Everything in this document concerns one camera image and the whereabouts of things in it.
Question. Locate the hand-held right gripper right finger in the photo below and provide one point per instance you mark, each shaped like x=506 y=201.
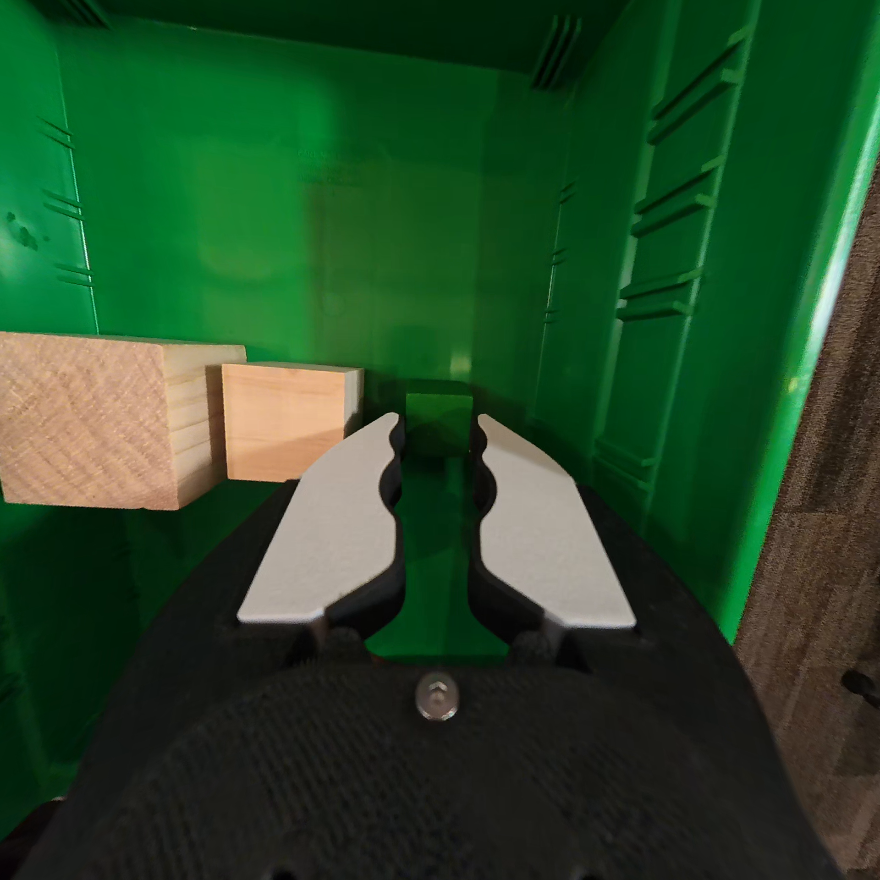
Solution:
x=550 y=543

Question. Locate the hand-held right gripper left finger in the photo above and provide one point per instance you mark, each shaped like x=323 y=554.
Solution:
x=323 y=543

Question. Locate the small wooden cube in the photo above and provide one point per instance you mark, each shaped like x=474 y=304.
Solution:
x=275 y=419

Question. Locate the green cube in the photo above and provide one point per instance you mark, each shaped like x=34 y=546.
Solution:
x=436 y=419

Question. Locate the large wooden cube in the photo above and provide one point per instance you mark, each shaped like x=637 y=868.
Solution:
x=82 y=412

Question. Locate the green plastic bin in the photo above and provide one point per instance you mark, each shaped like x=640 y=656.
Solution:
x=344 y=206

